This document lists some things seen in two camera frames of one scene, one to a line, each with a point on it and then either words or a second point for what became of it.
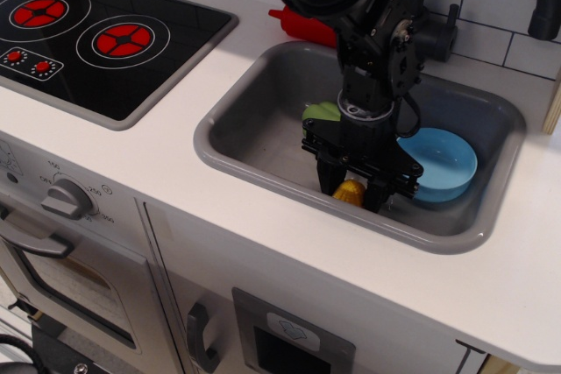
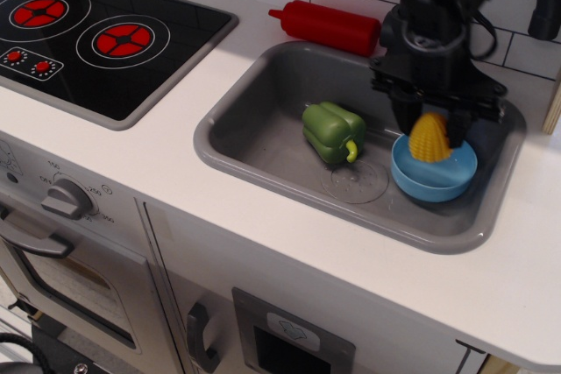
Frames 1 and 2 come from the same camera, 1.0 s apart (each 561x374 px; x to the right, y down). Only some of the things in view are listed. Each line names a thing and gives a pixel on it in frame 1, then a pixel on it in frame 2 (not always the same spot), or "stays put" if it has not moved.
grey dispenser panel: [273, 341] stays put
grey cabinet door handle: [206, 359] stays put
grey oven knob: [67, 198] stays put
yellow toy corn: [351, 191] to [428, 138]
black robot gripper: [365, 137] to [436, 66]
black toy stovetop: [104, 52] stays put
